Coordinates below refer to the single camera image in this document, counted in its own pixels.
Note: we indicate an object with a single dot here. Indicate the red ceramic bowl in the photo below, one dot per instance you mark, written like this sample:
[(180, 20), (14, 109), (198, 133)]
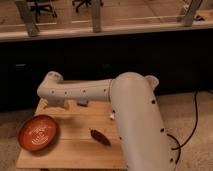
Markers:
[(37, 133)]

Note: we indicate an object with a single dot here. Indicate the clear plastic cup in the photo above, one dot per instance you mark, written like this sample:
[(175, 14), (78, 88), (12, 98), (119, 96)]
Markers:
[(153, 81)]

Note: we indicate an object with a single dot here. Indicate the dark red chili pepper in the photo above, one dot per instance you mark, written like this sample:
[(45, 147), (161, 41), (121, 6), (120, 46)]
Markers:
[(101, 138)]

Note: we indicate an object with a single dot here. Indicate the left grey desk leg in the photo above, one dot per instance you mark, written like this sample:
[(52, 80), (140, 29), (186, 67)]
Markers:
[(27, 18)]

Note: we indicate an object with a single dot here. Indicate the black office chair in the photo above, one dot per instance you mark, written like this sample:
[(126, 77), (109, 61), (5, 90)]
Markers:
[(81, 2), (38, 6)]

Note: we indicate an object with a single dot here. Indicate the right black office chair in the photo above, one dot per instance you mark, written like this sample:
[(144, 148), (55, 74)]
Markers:
[(81, 2)]

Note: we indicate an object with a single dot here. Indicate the middle grey desk leg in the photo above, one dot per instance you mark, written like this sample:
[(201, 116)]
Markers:
[(96, 15)]

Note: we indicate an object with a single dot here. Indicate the left black office chair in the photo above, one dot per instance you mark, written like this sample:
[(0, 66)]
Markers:
[(38, 6)]

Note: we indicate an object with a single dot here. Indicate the grey desk leg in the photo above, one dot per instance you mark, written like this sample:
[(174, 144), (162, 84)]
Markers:
[(188, 19), (27, 18), (96, 15)]

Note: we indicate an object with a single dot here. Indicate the right grey desk leg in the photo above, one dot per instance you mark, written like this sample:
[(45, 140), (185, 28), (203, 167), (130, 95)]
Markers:
[(188, 19)]

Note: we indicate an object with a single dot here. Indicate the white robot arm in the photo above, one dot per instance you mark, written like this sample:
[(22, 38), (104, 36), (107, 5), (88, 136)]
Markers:
[(141, 130)]

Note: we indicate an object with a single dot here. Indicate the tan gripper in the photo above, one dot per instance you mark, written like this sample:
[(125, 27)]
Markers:
[(57, 103)]

